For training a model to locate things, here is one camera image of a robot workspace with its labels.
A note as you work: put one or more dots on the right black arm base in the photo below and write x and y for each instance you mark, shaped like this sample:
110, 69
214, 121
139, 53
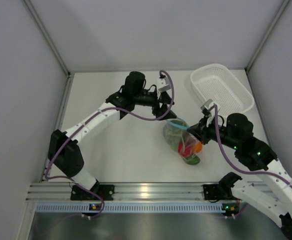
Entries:
213, 192

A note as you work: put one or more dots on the white slotted cable duct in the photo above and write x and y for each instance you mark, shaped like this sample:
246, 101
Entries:
121, 207

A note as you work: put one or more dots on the green fake melon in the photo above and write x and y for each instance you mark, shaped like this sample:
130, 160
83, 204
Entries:
174, 132

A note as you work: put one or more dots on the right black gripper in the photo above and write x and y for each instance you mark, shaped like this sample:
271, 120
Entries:
201, 130

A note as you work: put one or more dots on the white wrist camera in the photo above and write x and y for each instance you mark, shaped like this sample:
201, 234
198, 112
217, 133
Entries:
163, 84
208, 108

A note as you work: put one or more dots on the white perforated plastic basket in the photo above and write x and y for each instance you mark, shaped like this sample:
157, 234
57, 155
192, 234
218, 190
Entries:
218, 83

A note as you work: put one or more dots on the clear zip top bag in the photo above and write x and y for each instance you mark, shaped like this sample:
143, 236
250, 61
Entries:
190, 139

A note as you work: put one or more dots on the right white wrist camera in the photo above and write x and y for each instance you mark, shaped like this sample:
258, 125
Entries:
208, 108

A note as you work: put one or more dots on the green orange fake mango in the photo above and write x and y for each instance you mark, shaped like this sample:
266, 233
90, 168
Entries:
192, 160

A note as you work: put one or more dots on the aluminium mounting rail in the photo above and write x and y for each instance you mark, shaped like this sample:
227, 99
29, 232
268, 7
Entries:
119, 191

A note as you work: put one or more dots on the orange fake carrot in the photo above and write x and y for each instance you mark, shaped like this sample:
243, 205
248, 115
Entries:
197, 147

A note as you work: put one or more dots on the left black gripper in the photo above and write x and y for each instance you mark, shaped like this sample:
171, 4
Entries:
162, 111

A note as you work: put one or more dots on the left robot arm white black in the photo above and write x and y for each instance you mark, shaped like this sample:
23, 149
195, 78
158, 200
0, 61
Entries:
65, 147

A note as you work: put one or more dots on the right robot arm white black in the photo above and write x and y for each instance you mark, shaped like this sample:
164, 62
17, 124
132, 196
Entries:
259, 177

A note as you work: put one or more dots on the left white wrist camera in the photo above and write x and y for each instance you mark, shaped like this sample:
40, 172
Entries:
163, 84

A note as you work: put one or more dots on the red fake apple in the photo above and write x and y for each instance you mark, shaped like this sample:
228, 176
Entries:
184, 150

